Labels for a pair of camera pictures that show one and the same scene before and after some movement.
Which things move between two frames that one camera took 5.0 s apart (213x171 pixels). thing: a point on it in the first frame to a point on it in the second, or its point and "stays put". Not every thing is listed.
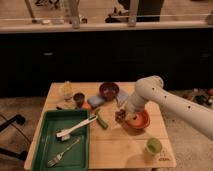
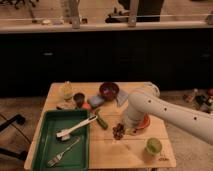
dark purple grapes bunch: [120, 116] to [118, 131]
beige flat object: [67, 105] stays put
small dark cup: [79, 98] stays put
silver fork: [60, 155] stays put
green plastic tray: [77, 158] stays put
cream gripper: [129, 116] to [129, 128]
